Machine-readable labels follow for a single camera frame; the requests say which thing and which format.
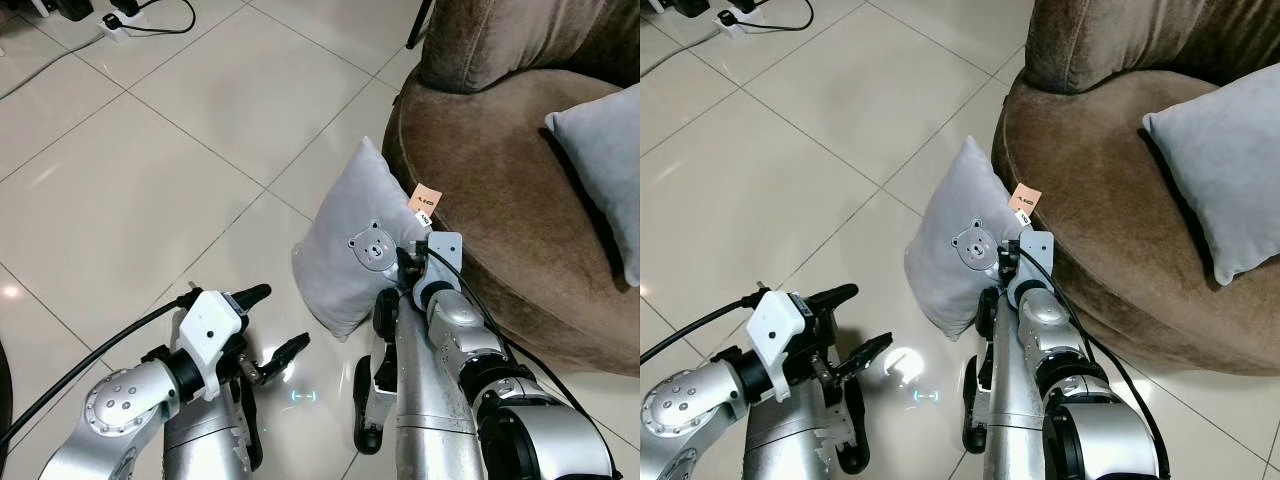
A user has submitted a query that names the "grey pillow with bear print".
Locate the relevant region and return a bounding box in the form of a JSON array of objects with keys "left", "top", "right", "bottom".
[
  {"left": 291, "top": 136, "right": 438, "bottom": 342},
  {"left": 904, "top": 136, "right": 1042, "bottom": 342}
]

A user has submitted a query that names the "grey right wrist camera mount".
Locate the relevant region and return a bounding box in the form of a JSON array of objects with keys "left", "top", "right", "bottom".
[
  {"left": 424, "top": 231, "right": 465, "bottom": 292},
  {"left": 1016, "top": 229, "right": 1057, "bottom": 288}
]

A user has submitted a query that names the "brown fabric sofa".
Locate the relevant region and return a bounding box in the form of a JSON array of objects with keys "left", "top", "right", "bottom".
[
  {"left": 990, "top": 0, "right": 1280, "bottom": 379},
  {"left": 385, "top": 0, "right": 641, "bottom": 379}
]

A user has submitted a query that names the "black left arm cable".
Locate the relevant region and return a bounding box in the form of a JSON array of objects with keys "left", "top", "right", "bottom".
[
  {"left": 640, "top": 294, "right": 769, "bottom": 367},
  {"left": 0, "top": 295, "right": 197, "bottom": 453}
]

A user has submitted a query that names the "silver robot right leg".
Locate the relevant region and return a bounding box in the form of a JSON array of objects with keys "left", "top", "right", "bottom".
[
  {"left": 961, "top": 288, "right": 1051, "bottom": 480},
  {"left": 352, "top": 288, "right": 483, "bottom": 480}
]

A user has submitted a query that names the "white power strip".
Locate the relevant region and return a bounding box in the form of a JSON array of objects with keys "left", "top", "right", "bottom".
[
  {"left": 713, "top": 7, "right": 764, "bottom": 42},
  {"left": 99, "top": 9, "right": 152, "bottom": 44}
]

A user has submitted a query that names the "grey floor cable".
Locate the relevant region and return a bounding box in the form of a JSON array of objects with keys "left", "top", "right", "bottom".
[{"left": 0, "top": 36, "right": 109, "bottom": 102}]

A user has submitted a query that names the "silver robot left leg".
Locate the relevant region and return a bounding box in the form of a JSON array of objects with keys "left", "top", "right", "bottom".
[
  {"left": 738, "top": 395, "right": 869, "bottom": 480},
  {"left": 163, "top": 398, "right": 265, "bottom": 480}
]

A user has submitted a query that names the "plain grey pillow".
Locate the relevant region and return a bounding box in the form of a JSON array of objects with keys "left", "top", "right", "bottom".
[
  {"left": 544, "top": 84, "right": 641, "bottom": 292},
  {"left": 1142, "top": 90, "right": 1280, "bottom": 288}
]

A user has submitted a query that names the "orange paper tag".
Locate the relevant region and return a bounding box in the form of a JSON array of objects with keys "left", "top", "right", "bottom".
[
  {"left": 1009, "top": 183, "right": 1044, "bottom": 227},
  {"left": 409, "top": 183, "right": 445, "bottom": 227}
]

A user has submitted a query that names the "black power cable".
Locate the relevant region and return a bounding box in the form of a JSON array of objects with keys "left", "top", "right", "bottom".
[
  {"left": 733, "top": 0, "right": 814, "bottom": 32},
  {"left": 108, "top": 0, "right": 198, "bottom": 38}
]

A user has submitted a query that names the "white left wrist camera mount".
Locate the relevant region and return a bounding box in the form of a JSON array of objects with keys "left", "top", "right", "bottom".
[
  {"left": 168, "top": 289, "right": 250, "bottom": 403},
  {"left": 744, "top": 288, "right": 818, "bottom": 403}
]

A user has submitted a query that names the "black device on floor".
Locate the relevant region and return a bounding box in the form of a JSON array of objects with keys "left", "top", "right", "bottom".
[
  {"left": 645, "top": 0, "right": 713, "bottom": 20},
  {"left": 27, "top": 0, "right": 102, "bottom": 23}
]

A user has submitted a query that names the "brown sofa back cushion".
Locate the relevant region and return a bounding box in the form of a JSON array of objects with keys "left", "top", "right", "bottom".
[
  {"left": 417, "top": 0, "right": 641, "bottom": 97},
  {"left": 1022, "top": 0, "right": 1280, "bottom": 93}
]

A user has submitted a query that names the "black tripod leg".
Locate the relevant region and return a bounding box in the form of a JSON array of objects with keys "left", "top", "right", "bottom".
[{"left": 404, "top": 0, "right": 434, "bottom": 50}]

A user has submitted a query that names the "silver robot leg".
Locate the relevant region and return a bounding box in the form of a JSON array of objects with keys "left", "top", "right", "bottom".
[
  {"left": 738, "top": 395, "right": 869, "bottom": 480},
  {"left": 163, "top": 398, "right": 265, "bottom": 480},
  {"left": 352, "top": 288, "right": 483, "bottom": 480},
  {"left": 961, "top": 288, "right": 1051, "bottom": 480}
]

